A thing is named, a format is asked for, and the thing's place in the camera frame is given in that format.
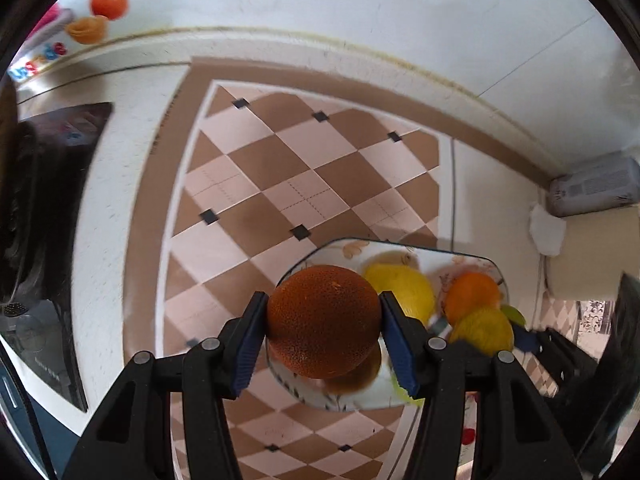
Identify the bright orange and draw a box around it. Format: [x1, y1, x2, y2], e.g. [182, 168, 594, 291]
[444, 271, 502, 326]

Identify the brown-green round fruit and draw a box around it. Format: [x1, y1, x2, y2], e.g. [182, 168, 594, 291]
[325, 342, 383, 396]

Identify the black glass gas stove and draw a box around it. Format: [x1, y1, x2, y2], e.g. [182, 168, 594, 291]
[0, 102, 115, 413]

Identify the colourful cartoon wall sticker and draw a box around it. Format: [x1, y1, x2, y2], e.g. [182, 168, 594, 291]
[7, 5, 76, 86]

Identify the dark red-brown orange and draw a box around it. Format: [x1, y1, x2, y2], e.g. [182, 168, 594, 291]
[266, 265, 383, 380]

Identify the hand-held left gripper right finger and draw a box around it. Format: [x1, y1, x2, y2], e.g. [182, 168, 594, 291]
[378, 291, 583, 480]

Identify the red tomato wall sticker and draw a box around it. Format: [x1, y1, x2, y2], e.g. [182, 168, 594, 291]
[90, 0, 130, 21]

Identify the grey labelled packet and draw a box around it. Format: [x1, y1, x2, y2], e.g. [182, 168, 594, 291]
[545, 157, 640, 218]

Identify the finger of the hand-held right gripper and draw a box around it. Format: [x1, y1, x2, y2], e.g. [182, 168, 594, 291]
[510, 324, 599, 399]

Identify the yellow lemon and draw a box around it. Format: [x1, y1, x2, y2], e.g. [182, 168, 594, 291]
[363, 262, 437, 326]
[448, 306, 516, 356]

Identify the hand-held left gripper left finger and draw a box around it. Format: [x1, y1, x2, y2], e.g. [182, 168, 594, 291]
[60, 291, 271, 480]

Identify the crumpled white tissue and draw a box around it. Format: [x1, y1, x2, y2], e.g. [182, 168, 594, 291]
[529, 202, 567, 257]

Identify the blue kitchen cabinet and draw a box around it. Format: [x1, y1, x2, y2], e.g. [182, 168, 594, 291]
[0, 355, 31, 441]

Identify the green citrus fruit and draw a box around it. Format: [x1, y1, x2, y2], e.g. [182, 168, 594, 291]
[500, 304, 527, 327]
[389, 370, 426, 406]

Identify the floral oval plate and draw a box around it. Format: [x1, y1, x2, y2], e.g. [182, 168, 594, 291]
[265, 237, 511, 413]

